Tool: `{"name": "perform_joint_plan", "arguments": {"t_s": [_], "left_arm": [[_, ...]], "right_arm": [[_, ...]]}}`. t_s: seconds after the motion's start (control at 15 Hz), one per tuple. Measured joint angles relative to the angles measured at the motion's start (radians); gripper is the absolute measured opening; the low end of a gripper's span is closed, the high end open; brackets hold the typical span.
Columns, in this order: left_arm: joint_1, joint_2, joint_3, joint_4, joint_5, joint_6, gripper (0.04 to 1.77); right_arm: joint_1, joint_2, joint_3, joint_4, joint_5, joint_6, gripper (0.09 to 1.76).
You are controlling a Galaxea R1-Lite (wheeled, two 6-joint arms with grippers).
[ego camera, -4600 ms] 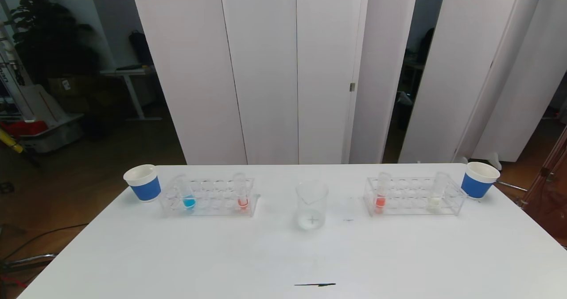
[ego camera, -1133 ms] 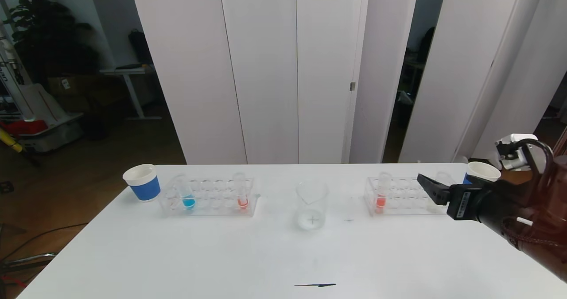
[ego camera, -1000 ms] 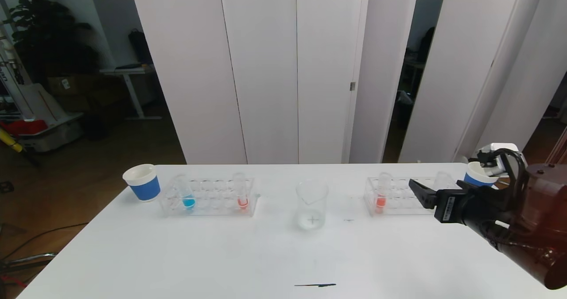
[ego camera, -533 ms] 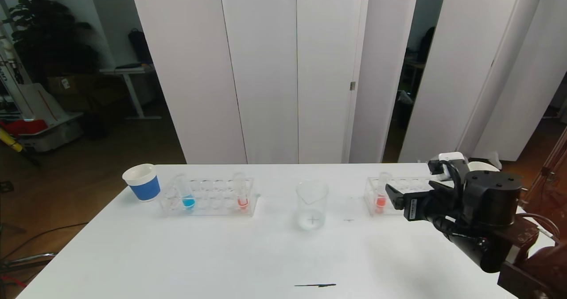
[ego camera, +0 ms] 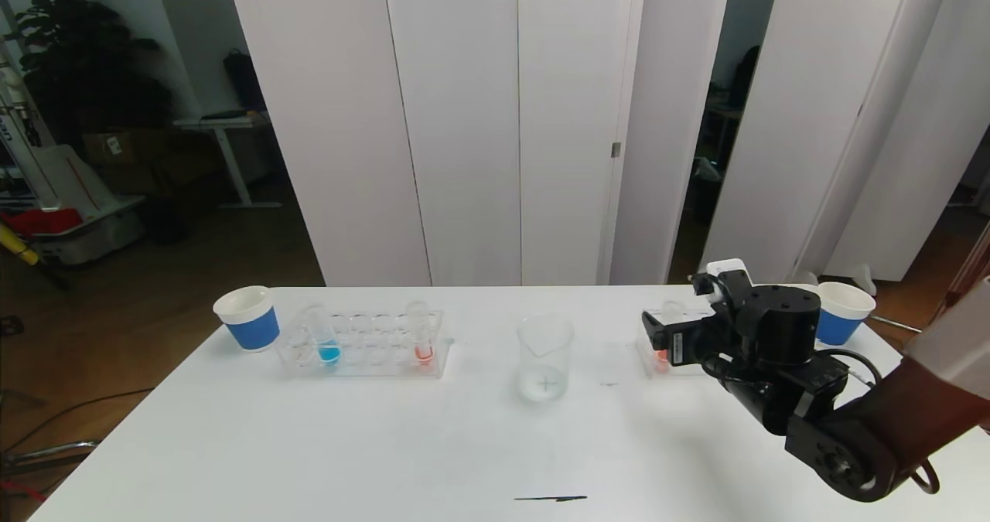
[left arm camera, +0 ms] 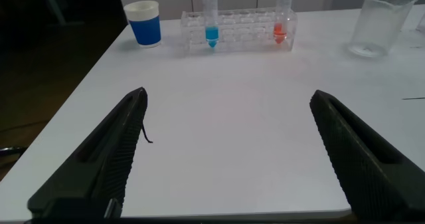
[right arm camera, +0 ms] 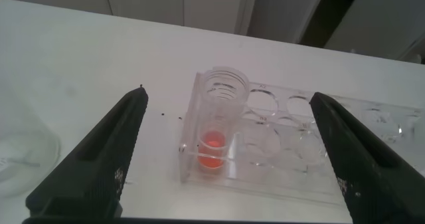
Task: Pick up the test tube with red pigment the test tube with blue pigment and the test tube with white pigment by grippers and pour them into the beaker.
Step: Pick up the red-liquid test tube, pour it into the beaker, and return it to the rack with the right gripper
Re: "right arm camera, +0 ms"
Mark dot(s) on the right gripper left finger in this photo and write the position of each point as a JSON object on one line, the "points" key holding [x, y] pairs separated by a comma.
{"points": [[96, 157]]}

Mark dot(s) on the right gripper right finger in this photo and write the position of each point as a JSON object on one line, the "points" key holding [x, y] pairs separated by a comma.
{"points": [[368, 164]]}

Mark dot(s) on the red pigment test tube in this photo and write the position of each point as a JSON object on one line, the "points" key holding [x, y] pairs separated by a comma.
{"points": [[212, 144]]}

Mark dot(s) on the clear glass beaker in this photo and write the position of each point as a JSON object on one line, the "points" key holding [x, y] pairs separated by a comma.
{"points": [[20, 151]]}

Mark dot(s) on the clear acrylic tube rack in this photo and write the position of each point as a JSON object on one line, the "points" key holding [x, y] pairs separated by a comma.
{"points": [[265, 171]]}

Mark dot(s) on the white folding partition screen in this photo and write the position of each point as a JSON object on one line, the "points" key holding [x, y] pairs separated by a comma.
{"points": [[149, 4], [382, 18]]}

